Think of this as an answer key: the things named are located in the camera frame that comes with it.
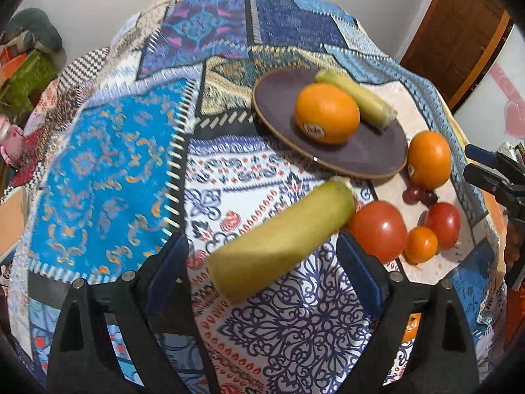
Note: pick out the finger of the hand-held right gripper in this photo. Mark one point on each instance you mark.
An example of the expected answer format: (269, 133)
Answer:
(486, 182)
(480, 152)

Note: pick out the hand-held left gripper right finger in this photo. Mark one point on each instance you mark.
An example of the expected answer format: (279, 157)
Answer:
(357, 271)

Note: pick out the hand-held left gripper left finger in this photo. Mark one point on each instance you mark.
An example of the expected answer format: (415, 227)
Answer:
(168, 263)

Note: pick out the red tomato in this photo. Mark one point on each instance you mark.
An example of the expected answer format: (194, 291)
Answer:
(375, 230)
(445, 223)

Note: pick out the large orange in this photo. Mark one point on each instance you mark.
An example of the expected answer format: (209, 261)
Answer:
(430, 160)
(328, 111)

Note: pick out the dark red grape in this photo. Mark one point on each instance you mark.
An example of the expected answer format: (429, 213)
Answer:
(411, 195)
(430, 199)

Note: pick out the dark round plate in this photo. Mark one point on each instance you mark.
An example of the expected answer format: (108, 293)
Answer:
(369, 147)

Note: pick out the person's right hand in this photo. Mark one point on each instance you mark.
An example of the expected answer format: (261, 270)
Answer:
(512, 246)

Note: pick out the patchwork printed blanket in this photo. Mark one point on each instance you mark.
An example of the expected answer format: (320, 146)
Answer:
(102, 172)

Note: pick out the brown wooden door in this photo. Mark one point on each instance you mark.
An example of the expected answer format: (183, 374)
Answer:
(451, 28)

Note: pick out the cardboard piece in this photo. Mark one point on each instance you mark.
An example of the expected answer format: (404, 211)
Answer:
(12, 225)

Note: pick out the pink toy figure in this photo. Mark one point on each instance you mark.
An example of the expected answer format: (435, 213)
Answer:
(10, 135)

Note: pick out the green patterned box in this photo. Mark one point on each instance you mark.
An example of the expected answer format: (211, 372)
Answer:
(33, 74)

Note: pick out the orange box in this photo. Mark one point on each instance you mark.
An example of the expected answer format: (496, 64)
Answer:
(10, 63)

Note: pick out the grey plush cushion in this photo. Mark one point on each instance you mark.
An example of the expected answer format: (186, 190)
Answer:
(37, 28)

